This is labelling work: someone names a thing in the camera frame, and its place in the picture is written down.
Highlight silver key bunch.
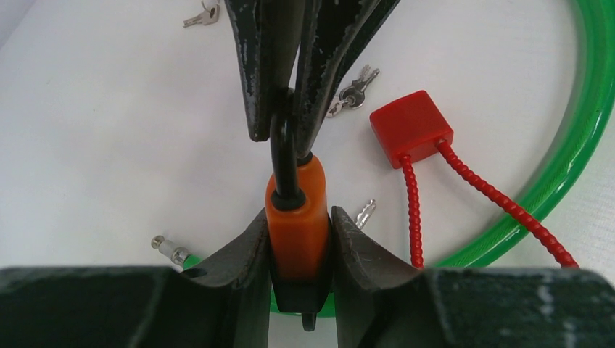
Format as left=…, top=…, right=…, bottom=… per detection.
left=183, top=0, right=221, bottom=28

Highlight small silver lock key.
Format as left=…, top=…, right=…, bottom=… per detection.
left=326, top=65, right=381, bottom=118

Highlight red cable lock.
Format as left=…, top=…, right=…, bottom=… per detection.
left=369, top=91, right=579, bottom=268

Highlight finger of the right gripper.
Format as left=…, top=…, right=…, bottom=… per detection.
left=225, top=0, right=305, bottom=142
left=294, top=0, right=399, bottom=158

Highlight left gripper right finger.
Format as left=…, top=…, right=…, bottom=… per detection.
left=331, top=207, right=614, bottom=347

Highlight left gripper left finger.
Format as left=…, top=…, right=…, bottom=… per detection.
left=1, top=212, right=271, bottom=347

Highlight orange padlock with keys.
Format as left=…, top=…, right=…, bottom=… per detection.
left=265, top=88, right=331, bottom=320

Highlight green cable lock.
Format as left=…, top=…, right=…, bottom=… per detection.
left=151, top=0, right=615, bottom=318

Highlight black headed padlock keys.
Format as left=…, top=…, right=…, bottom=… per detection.
left=301, top=199, right=377, bottom=332

